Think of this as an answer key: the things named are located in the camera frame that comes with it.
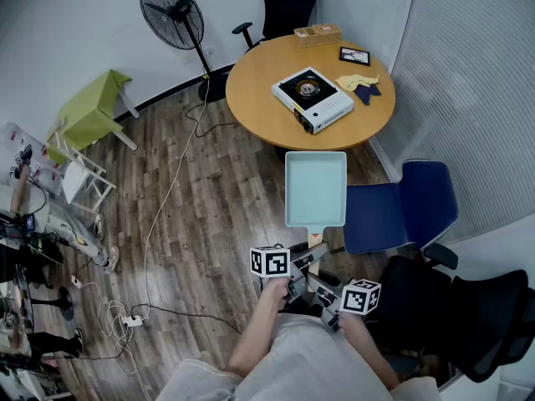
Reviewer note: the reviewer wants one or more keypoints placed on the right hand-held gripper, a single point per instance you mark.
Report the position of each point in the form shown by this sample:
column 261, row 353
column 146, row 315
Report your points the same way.
column 360, row 297

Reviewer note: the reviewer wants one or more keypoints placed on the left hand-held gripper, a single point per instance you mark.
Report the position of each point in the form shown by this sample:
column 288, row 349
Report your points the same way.
column 269, row 261

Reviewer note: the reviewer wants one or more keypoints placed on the white induction cooker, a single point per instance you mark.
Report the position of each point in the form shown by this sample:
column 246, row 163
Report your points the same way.
column 330, row 108

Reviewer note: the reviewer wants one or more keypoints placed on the person's left forearm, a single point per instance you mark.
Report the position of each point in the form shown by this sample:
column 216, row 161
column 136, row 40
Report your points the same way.
column 255, row 332

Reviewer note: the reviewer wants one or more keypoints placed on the person's right forearm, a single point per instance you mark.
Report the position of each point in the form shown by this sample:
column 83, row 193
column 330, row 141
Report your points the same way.
column 368, row 349

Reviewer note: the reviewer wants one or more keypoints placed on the person's left hand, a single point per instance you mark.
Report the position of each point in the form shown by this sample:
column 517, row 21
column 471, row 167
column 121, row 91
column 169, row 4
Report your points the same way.
column 275, row 291

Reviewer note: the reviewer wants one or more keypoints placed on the blue chair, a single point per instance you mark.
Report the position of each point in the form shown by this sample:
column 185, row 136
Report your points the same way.
column 376, row 215

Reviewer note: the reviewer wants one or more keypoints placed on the person's beige shirt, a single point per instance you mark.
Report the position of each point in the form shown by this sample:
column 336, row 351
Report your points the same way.
column 301, row 361

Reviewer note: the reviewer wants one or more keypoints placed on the black mesh chair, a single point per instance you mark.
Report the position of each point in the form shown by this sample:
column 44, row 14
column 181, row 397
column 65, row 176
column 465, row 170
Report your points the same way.
column 418, row 299

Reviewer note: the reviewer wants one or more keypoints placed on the round wooden table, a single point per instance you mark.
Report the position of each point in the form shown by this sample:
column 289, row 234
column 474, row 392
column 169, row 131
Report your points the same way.
column 259, row 98

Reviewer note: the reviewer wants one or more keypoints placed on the navy blue cloth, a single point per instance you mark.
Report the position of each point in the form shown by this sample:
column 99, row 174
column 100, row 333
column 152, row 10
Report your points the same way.
column 364, row 95

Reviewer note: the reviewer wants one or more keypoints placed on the yellow cloth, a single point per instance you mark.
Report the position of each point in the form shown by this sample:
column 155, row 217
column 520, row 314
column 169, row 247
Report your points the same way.
column 351, row 82

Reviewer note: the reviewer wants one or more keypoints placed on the white power strip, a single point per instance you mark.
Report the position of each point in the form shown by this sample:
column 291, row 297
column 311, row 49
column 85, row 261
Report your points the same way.
column 133, row 321

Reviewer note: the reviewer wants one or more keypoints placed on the wicker basket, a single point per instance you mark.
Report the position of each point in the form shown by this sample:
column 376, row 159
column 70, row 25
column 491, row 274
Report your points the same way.
column 317, row 36

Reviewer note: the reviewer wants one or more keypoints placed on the white power adapter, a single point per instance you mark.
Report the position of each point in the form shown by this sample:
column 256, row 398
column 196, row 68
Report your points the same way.
column 76, row 281

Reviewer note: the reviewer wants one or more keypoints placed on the black high-back office chair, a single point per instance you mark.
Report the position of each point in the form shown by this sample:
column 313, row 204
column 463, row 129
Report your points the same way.
column 288, row 11

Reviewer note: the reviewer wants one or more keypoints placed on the white wooden rack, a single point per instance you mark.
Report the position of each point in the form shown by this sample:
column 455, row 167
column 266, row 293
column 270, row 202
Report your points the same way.
column 75, row 178

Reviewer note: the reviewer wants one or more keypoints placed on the green table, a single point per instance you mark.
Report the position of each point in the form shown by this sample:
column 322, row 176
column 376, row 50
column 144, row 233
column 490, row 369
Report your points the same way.
column 90, row 111

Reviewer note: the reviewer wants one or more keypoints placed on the black standing fan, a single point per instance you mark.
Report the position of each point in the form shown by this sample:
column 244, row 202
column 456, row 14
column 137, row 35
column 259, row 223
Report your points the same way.
column 182, row 7

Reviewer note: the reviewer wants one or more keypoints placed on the clear plastic box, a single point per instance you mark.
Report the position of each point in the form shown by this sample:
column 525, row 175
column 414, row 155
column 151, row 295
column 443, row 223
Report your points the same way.
column 25, row 148

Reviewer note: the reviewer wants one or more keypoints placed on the black picture frame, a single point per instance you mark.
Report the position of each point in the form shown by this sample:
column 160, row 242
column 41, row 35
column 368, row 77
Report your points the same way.
column 354, row 56

